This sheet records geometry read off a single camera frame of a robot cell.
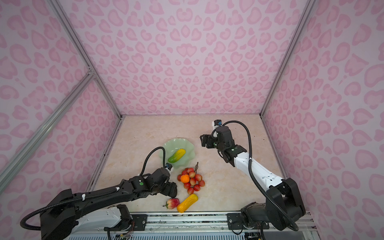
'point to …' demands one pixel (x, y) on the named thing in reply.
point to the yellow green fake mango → (177, 155)
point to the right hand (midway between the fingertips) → (207, 135)
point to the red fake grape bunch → (191, 180)
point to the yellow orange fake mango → (188, 202)
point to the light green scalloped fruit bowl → (171, 145)
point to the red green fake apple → (172, 203)
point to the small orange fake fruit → (185, 178)
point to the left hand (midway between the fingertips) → (172, 183)
